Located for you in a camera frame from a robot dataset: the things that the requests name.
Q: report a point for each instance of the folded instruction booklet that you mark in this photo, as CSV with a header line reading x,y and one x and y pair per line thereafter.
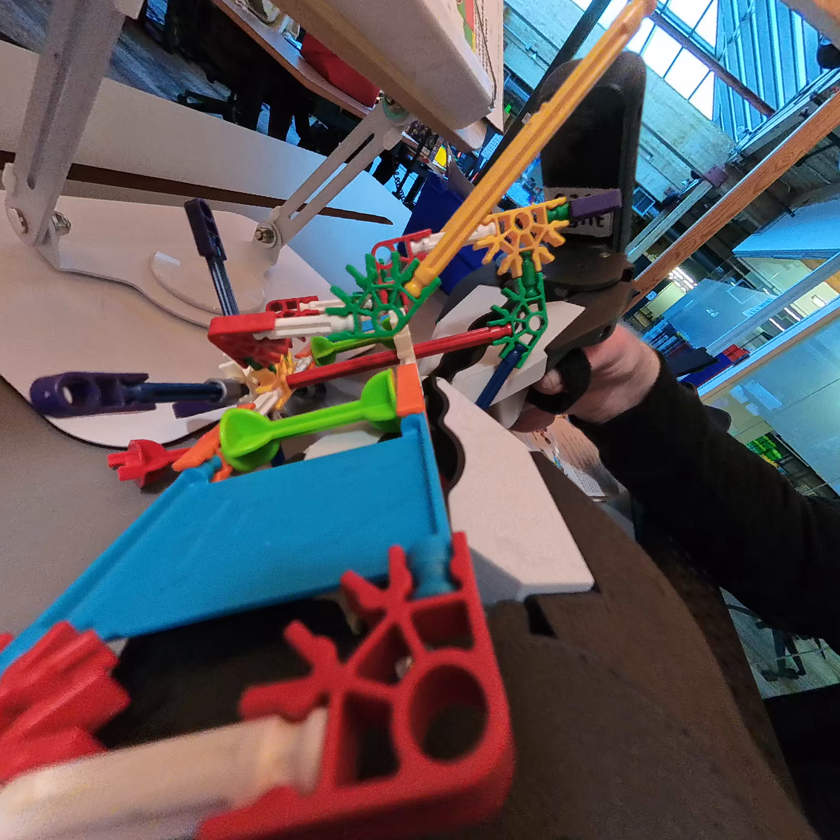
x,y
577,459

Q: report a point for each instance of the blue plastic bin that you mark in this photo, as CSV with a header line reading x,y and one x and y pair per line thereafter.
x,y
433,210

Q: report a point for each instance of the colourful toy construction model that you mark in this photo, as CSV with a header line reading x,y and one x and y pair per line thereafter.
x,y
262,538

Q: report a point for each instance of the red fabric object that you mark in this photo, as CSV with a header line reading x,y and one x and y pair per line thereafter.
x,y
341,72

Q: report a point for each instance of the skylight window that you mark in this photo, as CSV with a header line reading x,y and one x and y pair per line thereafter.
x,y
682,59

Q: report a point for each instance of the white tilted reading stand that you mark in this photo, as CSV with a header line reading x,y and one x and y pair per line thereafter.
x,y
98,315

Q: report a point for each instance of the red toy connector piece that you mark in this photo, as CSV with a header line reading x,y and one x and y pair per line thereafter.
x,y
141,459

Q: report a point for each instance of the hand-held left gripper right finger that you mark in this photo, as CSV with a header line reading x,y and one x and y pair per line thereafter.
x,y
512,512

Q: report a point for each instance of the person's right hand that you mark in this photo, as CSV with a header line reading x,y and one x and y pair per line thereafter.
x,y
623,374

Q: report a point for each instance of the printed instruction sheet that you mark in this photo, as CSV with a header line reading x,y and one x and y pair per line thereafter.
x,y
482,39

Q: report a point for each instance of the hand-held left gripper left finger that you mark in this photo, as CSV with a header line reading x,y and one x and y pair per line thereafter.
x,y
348,443

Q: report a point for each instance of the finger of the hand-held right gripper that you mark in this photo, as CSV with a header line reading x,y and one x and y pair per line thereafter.
x,y
525,374
472,308

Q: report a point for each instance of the person's right forearm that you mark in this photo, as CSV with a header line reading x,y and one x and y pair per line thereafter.
x,y
722,512

